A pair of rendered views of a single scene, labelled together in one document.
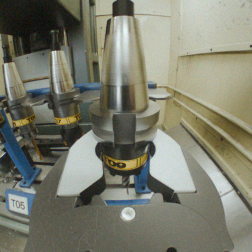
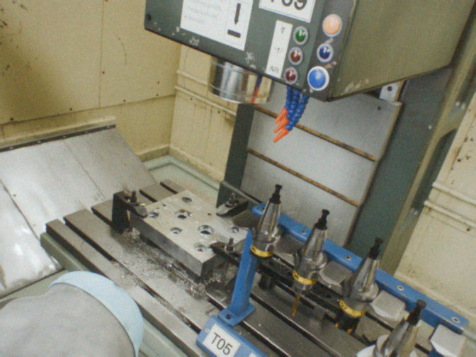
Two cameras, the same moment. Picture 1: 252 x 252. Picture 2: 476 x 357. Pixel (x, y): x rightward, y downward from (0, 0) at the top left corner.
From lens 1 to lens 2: 70 cm
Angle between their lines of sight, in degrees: 31
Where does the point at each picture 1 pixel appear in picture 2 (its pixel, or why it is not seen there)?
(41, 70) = (322, 120)
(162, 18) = not seen: outside the picture
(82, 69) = (406, 159)
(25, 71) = not seen: hidden behind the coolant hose
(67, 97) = (363, 299)
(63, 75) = (370, 280)
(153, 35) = not seen: outside the picture
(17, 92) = (318, 257)
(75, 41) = (418, 98)
